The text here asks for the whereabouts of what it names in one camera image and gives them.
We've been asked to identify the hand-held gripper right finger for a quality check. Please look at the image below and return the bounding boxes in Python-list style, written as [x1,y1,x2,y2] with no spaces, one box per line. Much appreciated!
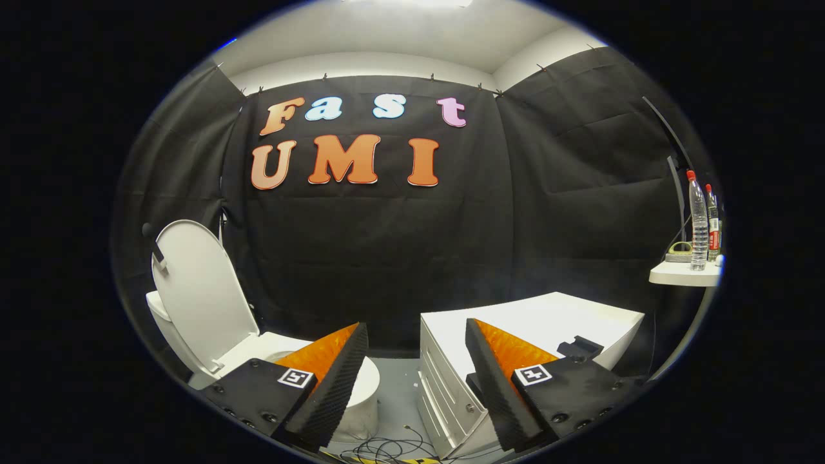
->
[464,318,645,453]

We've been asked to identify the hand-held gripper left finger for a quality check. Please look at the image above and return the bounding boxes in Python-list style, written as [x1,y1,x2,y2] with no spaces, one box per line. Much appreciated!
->
[205,322,369,452]

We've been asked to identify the white toilet lid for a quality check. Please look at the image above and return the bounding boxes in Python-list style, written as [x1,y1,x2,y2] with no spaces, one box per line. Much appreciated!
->
[142,220,260,381]

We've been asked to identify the white toilet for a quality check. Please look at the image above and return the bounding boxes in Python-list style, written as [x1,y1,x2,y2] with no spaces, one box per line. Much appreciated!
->
[146,290,381,444]

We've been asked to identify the white drawer cabinet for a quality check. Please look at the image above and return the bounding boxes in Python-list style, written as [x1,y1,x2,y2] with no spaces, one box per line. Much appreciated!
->
[418,291,645,459]

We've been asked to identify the small black block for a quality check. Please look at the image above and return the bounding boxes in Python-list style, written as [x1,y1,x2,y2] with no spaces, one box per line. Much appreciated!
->
[558,335,605,362]

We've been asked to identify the black backdrop cloth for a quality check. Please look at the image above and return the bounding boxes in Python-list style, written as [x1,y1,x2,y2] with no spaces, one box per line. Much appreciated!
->
[111,46,710,387]

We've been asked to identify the white shelf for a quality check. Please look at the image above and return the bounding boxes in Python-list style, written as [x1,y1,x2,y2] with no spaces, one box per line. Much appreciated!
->
[648,255,724,287]

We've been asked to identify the clear water bottle red cap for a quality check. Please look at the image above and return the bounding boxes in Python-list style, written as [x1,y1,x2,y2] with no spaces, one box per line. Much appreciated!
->
[686,170,709,271]

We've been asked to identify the red label bottle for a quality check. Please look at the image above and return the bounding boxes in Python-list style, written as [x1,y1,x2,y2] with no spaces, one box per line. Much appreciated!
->
[704,184,721,262]

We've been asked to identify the black curved rod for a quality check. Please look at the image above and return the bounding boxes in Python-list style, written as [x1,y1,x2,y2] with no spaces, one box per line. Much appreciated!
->
[667,156,689,242]
[643,97,695,173]

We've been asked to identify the black floor cables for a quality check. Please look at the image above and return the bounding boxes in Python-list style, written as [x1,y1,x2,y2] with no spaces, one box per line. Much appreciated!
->
[338,424,445,464]

